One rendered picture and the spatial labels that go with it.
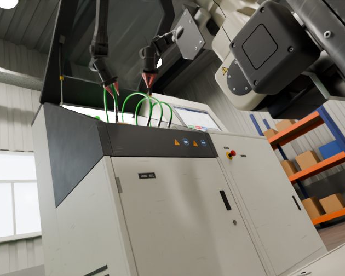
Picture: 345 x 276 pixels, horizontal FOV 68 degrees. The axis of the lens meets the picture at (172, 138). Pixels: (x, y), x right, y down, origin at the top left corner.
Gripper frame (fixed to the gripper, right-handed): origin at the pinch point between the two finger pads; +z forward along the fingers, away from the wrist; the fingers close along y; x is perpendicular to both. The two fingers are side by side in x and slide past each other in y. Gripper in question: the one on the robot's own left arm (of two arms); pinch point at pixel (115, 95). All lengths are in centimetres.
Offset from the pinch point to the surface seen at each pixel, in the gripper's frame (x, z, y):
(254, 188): 33, 77, -45
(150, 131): 28.5, 16.8, -4.5
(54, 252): 19, 53, 65
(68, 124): 7.8, 1.1, 27.4
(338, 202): -166, 425, -319
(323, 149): -226, 340, -361
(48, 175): -8, 25, 53
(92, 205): 46, 26, 31
